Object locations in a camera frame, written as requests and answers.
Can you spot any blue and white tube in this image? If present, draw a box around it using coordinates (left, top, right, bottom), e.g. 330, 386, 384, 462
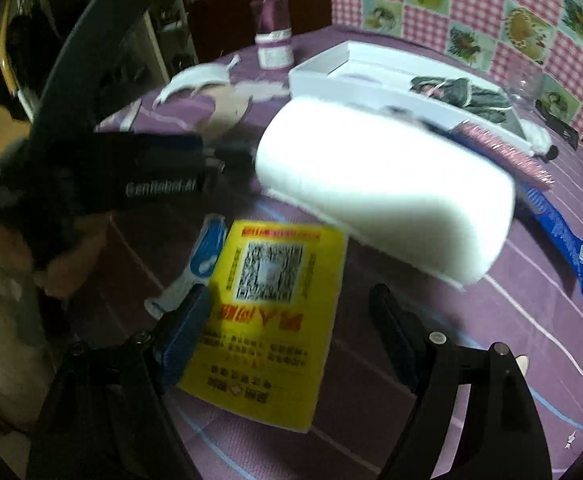
144, 212, 230, 318

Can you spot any small white plush toy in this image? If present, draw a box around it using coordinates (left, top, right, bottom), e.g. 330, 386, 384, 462
519, 117, 559, 158

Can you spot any purple striped tablecloth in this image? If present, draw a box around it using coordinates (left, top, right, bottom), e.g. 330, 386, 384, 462
66, 22, 583, 480

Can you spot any white box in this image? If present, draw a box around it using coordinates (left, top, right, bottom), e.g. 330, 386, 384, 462
288, 40, 535, 158

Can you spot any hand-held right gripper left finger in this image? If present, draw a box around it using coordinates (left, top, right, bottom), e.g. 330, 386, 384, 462
26, 285, 212, 480

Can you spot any pink checked printed cushion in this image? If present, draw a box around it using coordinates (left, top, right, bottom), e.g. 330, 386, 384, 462
329, 0, 583, 143

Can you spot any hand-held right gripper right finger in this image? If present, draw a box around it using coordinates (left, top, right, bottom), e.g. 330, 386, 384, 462
369, 284, 555, 480

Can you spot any dark patterned cloth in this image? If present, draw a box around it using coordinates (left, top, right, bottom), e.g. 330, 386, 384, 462
409, 75, 515, 123

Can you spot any white shelf unit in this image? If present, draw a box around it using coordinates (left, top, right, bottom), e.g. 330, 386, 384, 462
122, 0, 202, 86

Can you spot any clear glass cup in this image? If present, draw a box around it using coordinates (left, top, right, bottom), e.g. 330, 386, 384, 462
501, 52, 545, 111

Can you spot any person's left hand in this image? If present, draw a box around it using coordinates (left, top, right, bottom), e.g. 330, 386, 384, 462
0, 210, 110, 301

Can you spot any white sponge block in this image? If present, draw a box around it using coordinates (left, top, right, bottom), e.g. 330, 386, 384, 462
254, 96, 517, 288

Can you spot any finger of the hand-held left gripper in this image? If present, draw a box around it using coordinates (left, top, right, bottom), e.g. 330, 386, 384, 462
204, 142, 260, 186

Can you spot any blue packet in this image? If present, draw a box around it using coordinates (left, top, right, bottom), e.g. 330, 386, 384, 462
514, 180, 583, 303

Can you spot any purple spray bottle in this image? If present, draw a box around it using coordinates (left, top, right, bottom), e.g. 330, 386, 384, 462
249, 0, 295, 70

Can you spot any yellow packet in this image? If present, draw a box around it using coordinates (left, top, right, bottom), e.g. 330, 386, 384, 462
176, 219, 349, 433

